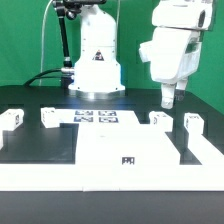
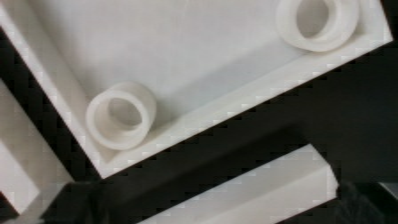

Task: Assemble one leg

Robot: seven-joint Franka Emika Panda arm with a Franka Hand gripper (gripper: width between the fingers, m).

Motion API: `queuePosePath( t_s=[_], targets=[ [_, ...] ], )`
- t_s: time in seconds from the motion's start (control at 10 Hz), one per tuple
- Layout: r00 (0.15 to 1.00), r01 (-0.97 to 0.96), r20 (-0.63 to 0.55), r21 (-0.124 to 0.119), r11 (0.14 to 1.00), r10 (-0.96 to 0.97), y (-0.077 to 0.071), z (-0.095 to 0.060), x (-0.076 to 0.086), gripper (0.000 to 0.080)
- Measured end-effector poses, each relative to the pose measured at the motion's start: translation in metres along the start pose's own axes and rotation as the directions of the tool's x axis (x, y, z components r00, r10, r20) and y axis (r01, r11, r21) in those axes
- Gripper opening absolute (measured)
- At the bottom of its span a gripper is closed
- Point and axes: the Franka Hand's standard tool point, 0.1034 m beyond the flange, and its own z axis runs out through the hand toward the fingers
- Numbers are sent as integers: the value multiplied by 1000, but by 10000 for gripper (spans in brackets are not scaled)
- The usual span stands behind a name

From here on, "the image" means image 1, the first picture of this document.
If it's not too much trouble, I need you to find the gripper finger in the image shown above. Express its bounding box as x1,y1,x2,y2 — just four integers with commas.
161,83,175,109
175,80,188,101

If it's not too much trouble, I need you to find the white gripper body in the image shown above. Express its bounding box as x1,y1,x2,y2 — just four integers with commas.
139,27,202,84

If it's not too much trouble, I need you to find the white square table top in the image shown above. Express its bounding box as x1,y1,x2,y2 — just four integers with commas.
75,123,180,166

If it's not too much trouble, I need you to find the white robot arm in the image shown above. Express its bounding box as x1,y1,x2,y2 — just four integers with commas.
69,0,214,109

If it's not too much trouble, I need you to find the white U-shaped obstacle fence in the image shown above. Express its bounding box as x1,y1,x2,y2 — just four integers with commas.
0,136,224,191

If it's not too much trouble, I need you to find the white sheet with tags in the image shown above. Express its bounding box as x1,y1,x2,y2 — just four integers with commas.
56,109,139,124

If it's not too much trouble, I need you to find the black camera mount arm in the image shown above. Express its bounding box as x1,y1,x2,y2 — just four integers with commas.
52,0,107,67

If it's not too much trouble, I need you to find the white cable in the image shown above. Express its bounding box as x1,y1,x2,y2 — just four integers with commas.
38,0,54,87

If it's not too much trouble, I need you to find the black cable bundle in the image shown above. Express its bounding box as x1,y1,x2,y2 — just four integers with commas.
23,67,75,88

